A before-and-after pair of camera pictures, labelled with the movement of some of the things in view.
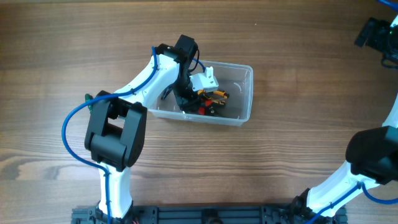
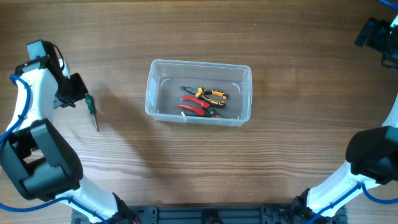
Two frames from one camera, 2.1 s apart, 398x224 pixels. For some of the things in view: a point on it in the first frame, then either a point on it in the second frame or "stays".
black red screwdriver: x=203 y=104 to x=211 y=116
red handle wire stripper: x=209 y=111 stays
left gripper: x=189 y=101 to x=74 y=88
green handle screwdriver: x=87 y=97 stays
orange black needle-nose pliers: x=215 y=96 stays
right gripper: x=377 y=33 stays
